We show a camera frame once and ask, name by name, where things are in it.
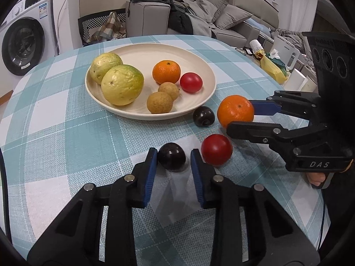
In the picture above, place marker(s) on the grey sofa cushion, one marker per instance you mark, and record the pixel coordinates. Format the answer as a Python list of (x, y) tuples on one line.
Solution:
[(213, 4), (233, 16)]

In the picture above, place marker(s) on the pale yellow guava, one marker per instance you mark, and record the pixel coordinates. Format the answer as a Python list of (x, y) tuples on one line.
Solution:
[(104, 66)]

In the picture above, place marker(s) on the yellow guava with green patch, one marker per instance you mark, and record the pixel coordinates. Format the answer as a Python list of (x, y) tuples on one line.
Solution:
[(122, 86)]

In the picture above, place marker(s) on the white box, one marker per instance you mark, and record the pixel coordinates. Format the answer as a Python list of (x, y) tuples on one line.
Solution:
[(297, 79)]

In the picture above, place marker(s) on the brown longan fruit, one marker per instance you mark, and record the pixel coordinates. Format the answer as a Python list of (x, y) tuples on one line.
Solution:
[(169, 90), (159, 103)]

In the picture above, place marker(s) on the grey garment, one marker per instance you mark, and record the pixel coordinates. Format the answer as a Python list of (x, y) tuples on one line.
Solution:
[(199, 25)]

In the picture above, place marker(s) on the grey sofa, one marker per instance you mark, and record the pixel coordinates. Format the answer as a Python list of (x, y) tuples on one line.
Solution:
[(147, 19)]

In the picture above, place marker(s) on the cream round plate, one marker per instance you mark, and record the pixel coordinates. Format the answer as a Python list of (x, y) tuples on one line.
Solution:
[(138, 54)]

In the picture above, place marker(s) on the white electric kettle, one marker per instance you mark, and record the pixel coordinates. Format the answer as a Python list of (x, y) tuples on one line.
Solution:
[(284, 51)]

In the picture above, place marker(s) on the grey crumpled clothes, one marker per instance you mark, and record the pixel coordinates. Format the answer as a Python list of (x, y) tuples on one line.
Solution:
[(289, 34)]

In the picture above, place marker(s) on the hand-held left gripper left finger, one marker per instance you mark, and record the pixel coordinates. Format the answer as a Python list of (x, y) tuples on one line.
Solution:
[(149, 171)]

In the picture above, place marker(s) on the yellow plastic bag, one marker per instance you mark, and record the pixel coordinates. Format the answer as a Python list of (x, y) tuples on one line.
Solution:
[(273, 70)]

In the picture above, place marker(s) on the teal checked tablecloth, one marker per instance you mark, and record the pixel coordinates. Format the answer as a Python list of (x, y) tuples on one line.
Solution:
[(69, 144)]

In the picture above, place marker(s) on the red tomato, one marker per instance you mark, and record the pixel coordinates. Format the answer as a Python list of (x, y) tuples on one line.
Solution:
[(190, 82), (217, 149)]

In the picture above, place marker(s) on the plaid cloth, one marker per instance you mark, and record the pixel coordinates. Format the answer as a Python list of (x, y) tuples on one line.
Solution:
[(108, 29)]

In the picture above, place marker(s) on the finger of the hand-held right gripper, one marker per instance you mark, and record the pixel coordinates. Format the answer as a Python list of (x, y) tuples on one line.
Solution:
[(249, 131), (265, 108)]

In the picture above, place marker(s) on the orange mandarin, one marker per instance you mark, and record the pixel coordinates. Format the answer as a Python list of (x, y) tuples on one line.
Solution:
[(166, 72), (235, 112)]

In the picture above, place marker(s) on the white washing machine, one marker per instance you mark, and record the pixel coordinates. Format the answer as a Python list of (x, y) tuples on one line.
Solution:
[(27, 33)]

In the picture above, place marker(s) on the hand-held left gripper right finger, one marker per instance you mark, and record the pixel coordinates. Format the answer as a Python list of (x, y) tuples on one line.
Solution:
[(195, 177)]

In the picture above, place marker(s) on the dark purple plum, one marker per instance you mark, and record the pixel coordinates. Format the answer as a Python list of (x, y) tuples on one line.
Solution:
[(203, 116), (172, 156)]

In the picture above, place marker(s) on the person's right hand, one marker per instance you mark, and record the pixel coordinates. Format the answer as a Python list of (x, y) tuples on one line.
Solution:
[(313, 178)]

